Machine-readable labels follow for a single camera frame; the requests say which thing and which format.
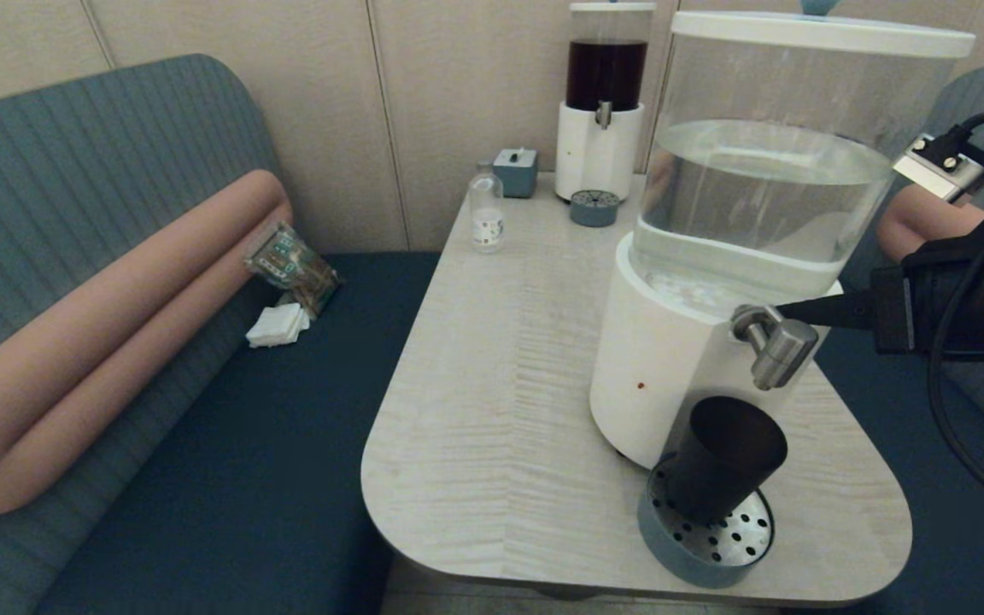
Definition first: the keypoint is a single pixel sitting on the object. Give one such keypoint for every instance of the large metal dispenser tap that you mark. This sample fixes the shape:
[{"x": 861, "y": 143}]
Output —
[{"x": 778, "y": 354}]

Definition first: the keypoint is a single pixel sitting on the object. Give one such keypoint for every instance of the black plastic cup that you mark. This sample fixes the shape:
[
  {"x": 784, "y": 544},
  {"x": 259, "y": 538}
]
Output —
[{"x": 723, "y": 453}]

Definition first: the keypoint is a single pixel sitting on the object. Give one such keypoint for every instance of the pink bolster cushion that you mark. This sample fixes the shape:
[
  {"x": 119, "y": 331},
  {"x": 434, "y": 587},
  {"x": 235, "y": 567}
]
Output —
[
  {"x": 919, "y": 224},
  {"x": 99, "y": 342}
]

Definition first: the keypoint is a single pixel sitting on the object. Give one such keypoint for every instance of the teal ribbed sofa bench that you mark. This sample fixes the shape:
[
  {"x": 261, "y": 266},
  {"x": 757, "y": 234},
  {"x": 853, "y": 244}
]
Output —
[
  {"x": 885, "y": 444},
  {"x": 244, "y": 478}
]

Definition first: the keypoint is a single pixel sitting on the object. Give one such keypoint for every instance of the large clear water dispenser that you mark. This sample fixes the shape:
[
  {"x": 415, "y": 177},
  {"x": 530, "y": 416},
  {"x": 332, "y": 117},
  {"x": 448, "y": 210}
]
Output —
[{"x": 671, "y": 367}]

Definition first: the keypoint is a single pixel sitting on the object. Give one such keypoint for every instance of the small blue round drip tray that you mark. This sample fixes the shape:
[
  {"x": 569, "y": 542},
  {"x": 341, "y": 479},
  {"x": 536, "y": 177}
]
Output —
[{"x": 594, "y": 209}]

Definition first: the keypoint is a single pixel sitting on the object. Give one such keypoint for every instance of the small dark drink dispenser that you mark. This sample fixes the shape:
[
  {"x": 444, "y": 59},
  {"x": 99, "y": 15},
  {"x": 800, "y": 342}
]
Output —
[{"x": 594, "y": 155}]

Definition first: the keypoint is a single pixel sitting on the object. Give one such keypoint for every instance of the large blue round drip tray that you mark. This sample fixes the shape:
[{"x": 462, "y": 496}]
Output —
[{"x": 680, "y": 555}]

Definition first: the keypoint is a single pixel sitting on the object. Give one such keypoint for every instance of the small metal dispenser tap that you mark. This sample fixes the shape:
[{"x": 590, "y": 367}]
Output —
[{"x": 603, "y": 114}]

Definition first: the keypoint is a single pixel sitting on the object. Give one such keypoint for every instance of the small blue tissue box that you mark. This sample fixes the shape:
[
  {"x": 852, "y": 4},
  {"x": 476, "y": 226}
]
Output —
[{"x": 515, "y": 173}]

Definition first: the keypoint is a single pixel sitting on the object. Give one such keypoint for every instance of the small clear glass bottle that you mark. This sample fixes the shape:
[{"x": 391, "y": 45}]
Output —
[{"x": 487, "y": 220}]

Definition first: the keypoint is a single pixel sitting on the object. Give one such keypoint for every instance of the clear plastic snack packet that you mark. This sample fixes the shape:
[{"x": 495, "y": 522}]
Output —
[{"x": 291, "y": 263}]

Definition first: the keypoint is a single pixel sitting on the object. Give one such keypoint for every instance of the white folded napkins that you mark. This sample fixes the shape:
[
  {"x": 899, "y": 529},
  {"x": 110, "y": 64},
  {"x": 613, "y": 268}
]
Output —
[{"x": 277, "y": 325}]

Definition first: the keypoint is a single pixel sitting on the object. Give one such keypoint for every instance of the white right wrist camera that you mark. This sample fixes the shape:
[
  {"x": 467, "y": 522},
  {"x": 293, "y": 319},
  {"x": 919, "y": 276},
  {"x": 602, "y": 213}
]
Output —
[{"x": 940, "y": 166}]

